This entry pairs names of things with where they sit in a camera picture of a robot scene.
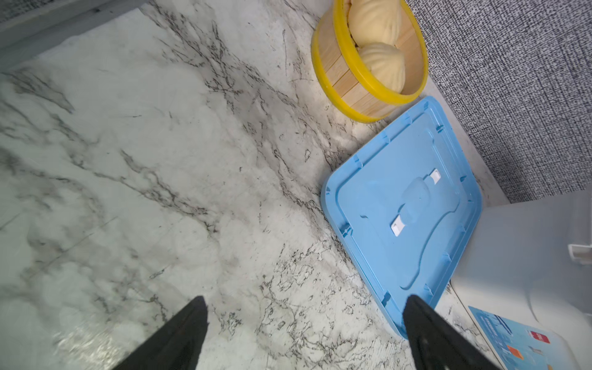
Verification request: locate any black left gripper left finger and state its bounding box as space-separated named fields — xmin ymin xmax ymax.
xmin=116 ymin=296 xmax=208 ymax=369

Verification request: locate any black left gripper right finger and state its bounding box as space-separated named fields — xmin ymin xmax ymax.
xmin=402 ymin=294 xmax=496 ymax=370

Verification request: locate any white plastic storage box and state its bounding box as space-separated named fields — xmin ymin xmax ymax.
xmin=452 ymin=189 xmax=591 ymax=369

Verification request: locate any blue plastic box lid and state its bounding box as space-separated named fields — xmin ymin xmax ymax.
xmin=321 ymin=97 xmax=483 ymax=337

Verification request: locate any front steamed bun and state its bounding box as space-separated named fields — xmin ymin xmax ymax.
xmin=359 ymin=43 xmax=405 ymax=93

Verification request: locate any steamed bun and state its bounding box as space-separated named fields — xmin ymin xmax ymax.
xmin=359 ymin=43 xmax=405 ymax=93
xmin=348 ymin=0 xmax=402 ymax=47

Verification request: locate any yellow bamboo steamer basket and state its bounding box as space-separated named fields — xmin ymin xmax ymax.
xmin=311 ymin=1 xmax=429 ymax=123

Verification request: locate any back steamed bun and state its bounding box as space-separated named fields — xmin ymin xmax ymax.
xmin=348 ymin=0 xmax=402 ymax=47

